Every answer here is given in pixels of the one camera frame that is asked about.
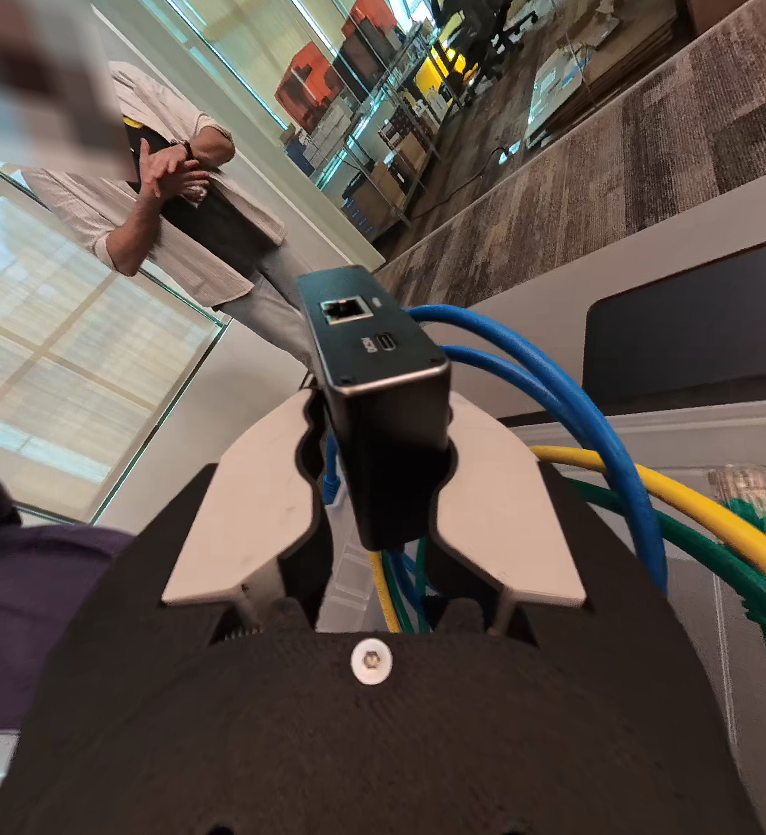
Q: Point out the orange black printer box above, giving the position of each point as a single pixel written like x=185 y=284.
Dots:
x=370 y=19
x=308 y=85

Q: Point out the black network switch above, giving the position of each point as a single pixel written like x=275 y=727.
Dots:
x=389 y=456

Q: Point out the black office chair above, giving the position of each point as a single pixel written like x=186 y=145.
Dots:
x=494 y=32

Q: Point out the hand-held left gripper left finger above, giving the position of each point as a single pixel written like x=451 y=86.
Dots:
x=252 y=515

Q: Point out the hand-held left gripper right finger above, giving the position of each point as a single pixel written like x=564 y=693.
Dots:
x=507 y=515

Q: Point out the large window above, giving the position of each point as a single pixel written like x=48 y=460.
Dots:
x=63 y=359

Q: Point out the black wrist rest pad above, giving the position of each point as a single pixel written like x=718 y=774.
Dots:
x=696 y=326

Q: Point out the clear plastic bin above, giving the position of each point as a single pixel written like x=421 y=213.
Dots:
x=617 y=430

